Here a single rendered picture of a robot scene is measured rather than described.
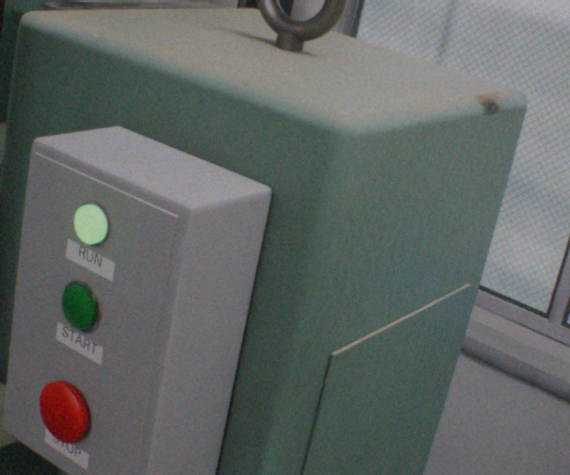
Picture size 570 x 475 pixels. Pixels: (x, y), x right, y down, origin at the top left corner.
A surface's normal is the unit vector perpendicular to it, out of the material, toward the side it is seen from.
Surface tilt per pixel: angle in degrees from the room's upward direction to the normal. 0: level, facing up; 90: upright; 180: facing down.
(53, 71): 90
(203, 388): 90
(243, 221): 90
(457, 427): 90
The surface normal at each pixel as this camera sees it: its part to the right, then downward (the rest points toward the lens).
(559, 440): -0.60, 0.16
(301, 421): 0.80, 0.35
